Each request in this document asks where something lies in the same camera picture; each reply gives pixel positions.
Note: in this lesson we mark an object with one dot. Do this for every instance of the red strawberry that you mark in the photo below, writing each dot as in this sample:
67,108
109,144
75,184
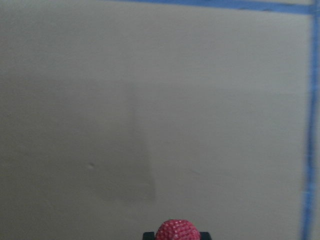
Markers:
177,229

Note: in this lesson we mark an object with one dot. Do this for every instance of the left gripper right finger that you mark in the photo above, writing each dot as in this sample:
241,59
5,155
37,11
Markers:
204,235

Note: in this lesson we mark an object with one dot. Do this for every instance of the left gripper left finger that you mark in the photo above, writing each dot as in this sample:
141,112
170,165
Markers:
148,236

